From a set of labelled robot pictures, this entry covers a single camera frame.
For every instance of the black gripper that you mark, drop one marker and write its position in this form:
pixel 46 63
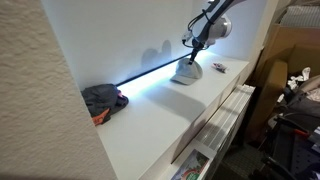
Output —
pixel 196 46

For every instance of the light grey baseball cap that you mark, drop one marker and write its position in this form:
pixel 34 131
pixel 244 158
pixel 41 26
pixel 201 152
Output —
pixel 188 73

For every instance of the white glue bottle red tip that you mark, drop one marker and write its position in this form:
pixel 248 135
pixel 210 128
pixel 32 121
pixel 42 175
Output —
pixel 220 67

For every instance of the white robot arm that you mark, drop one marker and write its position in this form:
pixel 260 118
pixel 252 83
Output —
pixel 216 28

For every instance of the black window blind bar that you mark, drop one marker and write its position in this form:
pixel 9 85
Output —
pixel 150 70

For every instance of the white slatted radiator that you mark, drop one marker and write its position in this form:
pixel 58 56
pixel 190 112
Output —
pixel 226 116

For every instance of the grey crumpled cloth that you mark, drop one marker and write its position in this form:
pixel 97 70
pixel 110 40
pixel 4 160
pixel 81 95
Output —
pixel 101 98

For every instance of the brown cardboard box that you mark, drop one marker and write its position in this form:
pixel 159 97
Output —
pixel 300 50

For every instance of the white crumpled cloth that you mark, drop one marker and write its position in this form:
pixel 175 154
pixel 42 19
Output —
pixel 305 73

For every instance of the grey striped panel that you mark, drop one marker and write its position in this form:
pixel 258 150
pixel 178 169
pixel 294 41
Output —
pixel 303 16

